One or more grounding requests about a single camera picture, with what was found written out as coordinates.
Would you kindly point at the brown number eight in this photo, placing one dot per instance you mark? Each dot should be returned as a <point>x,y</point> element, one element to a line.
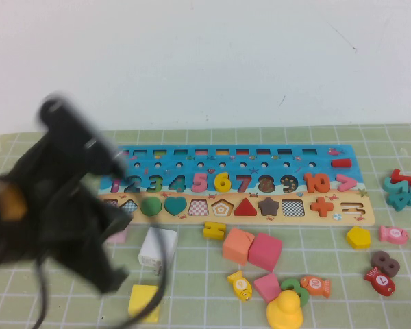
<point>383,264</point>

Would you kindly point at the orange fish number ten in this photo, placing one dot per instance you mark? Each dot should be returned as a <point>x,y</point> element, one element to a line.
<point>315,284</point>

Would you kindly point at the yellow cube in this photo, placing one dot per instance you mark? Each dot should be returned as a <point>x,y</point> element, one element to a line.
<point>138,301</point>

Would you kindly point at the brown star piece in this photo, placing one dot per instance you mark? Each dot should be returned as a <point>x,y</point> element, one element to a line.
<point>268,206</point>

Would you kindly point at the red fish number seven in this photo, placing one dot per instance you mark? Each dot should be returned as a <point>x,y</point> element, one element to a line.
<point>380,281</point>

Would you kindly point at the yellow fish number nine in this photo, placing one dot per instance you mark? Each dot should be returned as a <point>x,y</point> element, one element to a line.
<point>240,286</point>

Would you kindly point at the yellow pentagon block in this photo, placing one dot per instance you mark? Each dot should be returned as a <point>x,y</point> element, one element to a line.
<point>358,238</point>

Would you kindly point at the white charger plug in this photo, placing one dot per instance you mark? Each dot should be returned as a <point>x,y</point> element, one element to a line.
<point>150,246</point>

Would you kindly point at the wooden number puzzle board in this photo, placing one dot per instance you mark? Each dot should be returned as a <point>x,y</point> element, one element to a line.
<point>329,154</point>

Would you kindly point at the red triangle piece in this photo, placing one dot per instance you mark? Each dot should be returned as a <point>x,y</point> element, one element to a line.
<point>245,209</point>

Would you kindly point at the teal number five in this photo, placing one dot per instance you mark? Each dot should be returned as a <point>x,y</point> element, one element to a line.
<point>392,188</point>

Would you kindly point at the rose red cube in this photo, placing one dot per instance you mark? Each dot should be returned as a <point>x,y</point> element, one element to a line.
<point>265,253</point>

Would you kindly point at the green circle piece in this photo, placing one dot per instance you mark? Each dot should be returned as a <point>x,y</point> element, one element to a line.
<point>151,206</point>

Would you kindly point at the green number three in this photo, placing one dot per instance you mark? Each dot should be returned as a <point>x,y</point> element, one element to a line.
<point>289,284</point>

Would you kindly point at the orange plus sign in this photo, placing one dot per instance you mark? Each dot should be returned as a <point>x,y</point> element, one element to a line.
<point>321,206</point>

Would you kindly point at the pink trapezoid block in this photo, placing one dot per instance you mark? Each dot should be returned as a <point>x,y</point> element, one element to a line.
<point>265,288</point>

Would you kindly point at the light pink cube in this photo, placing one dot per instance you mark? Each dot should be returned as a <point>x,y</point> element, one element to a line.
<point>120,237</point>

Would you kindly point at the yellow equals sign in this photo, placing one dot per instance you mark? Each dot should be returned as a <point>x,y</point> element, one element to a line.
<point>214,231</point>

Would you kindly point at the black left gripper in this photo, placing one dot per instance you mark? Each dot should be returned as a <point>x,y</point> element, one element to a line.
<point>61,212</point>

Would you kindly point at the yellow rubber duck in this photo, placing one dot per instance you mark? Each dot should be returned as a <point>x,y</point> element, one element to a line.
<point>284,312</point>

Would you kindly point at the teal heart piece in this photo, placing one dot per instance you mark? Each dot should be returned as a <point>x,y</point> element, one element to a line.
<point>174,205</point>

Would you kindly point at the pink greater-than sign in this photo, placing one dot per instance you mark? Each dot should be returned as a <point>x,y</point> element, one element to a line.
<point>344,183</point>

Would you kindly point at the green checked tablecloth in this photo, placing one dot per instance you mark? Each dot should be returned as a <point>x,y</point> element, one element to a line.
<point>363,308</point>

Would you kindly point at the pink fish number five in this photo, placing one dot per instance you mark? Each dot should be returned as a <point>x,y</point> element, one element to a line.
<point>392,234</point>

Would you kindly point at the orange block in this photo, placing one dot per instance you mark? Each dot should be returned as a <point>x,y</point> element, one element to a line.
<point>236,246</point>

